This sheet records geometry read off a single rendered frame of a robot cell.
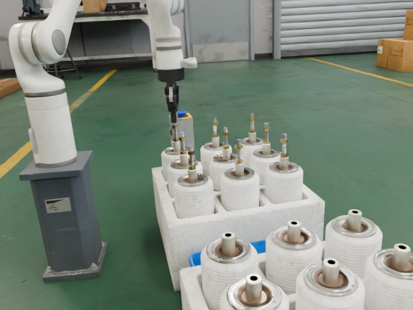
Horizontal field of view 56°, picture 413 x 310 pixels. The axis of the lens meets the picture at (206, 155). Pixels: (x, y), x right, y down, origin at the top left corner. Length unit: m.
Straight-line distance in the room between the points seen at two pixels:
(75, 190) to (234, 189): 0.39
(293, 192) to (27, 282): 0.72
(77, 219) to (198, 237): 0.31
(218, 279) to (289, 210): 0.37
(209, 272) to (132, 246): 0.57
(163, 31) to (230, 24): 4.88
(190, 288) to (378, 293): 0.30
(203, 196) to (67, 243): 0.37
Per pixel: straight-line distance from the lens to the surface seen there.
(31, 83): 0.96
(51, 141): 0.97
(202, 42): 5.88
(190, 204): 0.91
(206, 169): 1.16
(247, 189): 0.93
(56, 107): 0.96
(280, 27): 5.97
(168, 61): 1.06
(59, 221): 1.03
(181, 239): 0.91
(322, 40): 6.23
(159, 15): 1.05
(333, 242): 0.74
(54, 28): 0.95
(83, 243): 1.05
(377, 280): 0.65
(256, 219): 0.94
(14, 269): 1.22
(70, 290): 1.07
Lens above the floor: 0.62
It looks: 19 degrees down
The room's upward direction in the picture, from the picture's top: 3 degrees counter-clockwise
